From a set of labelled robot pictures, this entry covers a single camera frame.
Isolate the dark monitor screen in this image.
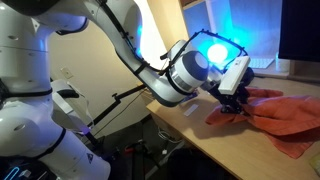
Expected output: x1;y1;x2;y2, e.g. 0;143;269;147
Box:
278;0;320;62

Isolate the orange towel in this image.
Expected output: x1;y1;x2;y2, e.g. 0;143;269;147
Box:
205;88;320;159

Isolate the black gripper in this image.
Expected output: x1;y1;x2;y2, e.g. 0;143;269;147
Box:
209;81;249;114

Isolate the dark blue pouch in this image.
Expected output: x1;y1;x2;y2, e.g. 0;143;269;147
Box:
242;67;255;86

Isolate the white paper strip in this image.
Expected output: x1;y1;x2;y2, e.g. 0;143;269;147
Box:
184;104;198;116

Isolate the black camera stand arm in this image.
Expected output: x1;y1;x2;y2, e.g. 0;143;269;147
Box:
87;85;146;126

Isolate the glowing white lamp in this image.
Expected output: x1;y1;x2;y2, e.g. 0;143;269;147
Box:
207;44;228;64

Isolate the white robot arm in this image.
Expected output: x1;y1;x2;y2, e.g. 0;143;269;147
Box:
0;0;250;180

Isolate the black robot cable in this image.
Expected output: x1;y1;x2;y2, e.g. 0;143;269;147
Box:
96;0;249;78

